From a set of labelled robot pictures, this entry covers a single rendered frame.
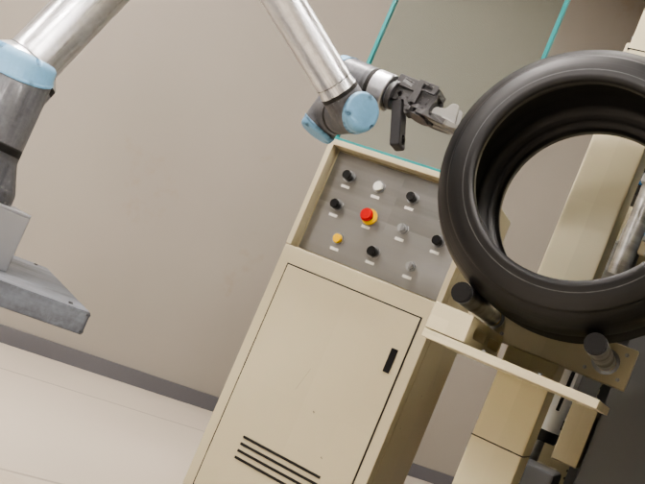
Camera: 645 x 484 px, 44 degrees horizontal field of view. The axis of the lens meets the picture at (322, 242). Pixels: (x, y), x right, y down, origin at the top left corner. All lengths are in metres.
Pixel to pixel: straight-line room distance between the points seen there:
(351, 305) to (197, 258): 1.95
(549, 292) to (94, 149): 2.89
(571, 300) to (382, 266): 0.99
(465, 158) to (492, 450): 0.72
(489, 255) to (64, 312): 0.82
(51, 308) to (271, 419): 1.25
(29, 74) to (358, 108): 0.69
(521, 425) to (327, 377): 0.68
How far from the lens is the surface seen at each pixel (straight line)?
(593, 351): 1.64
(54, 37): 1.75
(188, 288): 4.30
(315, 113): 1.93
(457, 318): 1.68
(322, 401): 2.45
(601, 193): 2.08
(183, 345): 4.35
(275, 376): 2.51
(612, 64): 1.75
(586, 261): 2.04
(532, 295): 1.63
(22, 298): 1.38
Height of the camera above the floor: 0.76
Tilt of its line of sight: 4 degrees up
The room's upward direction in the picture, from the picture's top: 23 degrees clockwise
